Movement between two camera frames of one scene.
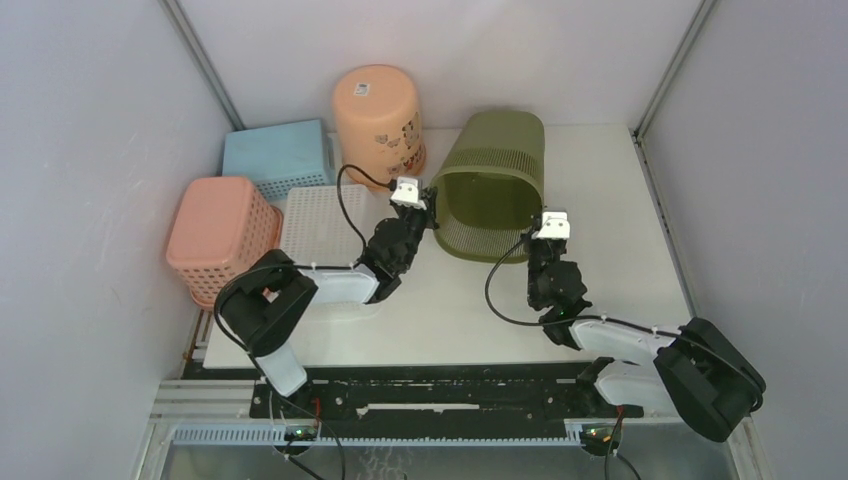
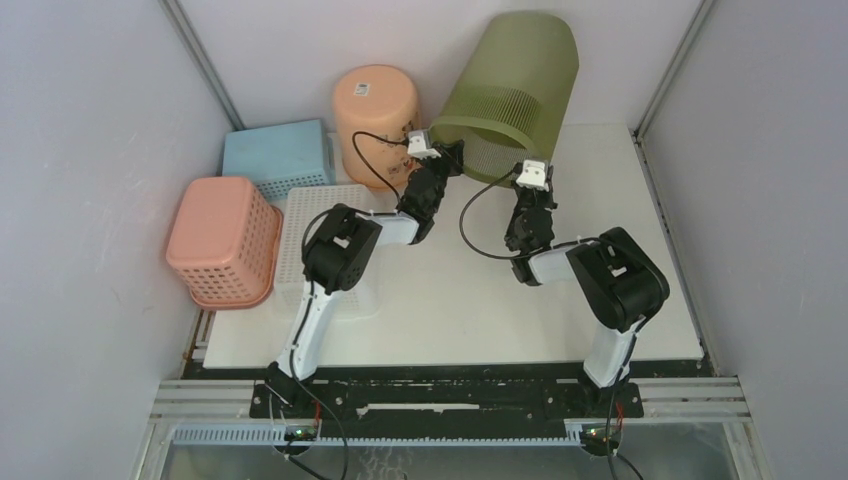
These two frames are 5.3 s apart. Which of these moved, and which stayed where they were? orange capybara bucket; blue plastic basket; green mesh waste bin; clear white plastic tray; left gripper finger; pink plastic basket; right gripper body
Moved: right gripper body; green mesh waste bin; left gripper finger
Stayed: pink plastic basket; orange capybara bucket; clear white plastic tray; blue plastic basket
